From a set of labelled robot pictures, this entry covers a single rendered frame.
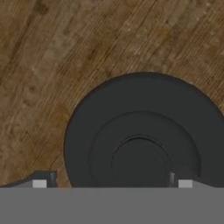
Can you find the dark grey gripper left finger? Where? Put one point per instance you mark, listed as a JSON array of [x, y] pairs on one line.
[[43, 178]]

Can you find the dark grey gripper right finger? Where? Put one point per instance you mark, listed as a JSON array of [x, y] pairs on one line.
[[186, 183]]

